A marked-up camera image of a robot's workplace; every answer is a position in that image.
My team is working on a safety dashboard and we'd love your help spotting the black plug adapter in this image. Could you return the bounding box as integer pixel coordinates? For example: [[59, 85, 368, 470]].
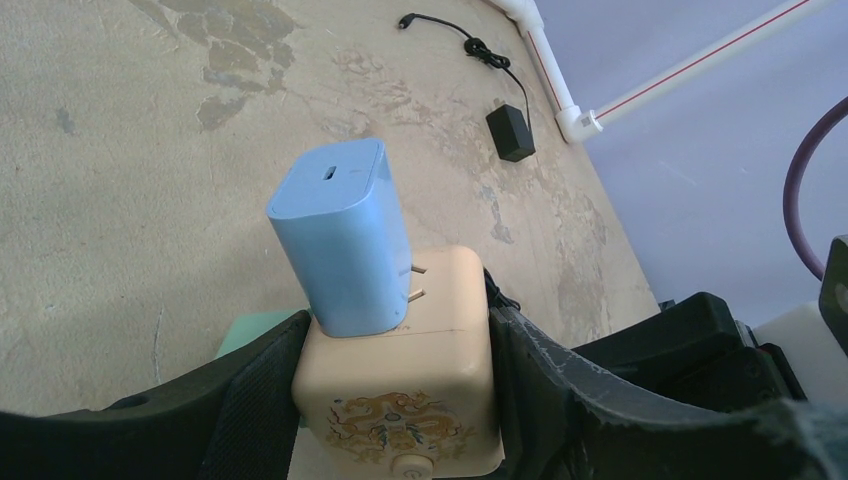
[[397, 12, 536, 163]]

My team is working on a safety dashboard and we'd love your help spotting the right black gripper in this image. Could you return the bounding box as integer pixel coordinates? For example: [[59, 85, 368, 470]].
[[574, 292, 805, 412]]

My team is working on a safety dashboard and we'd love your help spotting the blue plug adapter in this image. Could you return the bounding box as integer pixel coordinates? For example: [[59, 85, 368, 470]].
[[266, 138, 412, 337]]

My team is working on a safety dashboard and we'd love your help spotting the green plug adapter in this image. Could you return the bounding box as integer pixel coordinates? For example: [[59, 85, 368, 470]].
[[214, 309, 299, 360]]

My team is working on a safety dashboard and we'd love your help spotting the white PVC pipe frame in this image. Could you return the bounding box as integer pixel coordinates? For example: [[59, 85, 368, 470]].
[[491, 1, 831, 143]]

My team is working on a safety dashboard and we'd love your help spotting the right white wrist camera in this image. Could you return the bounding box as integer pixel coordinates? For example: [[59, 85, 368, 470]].
[[753, 302, 847, 409]]

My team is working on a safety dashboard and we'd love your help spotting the beige dragon cube socket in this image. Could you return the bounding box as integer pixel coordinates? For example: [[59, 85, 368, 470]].
[[292, 245, 504, 479]]

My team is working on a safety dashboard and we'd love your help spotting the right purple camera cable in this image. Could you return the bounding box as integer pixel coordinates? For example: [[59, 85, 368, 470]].
[[782, 95, 848, 282]]

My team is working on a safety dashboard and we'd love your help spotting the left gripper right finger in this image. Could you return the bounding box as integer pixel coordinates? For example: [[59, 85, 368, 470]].
[[489, 308, 847, 479]]

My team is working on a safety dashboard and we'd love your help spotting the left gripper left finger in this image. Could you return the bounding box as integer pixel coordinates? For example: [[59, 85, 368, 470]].
[[1, 310, 311, 479]]

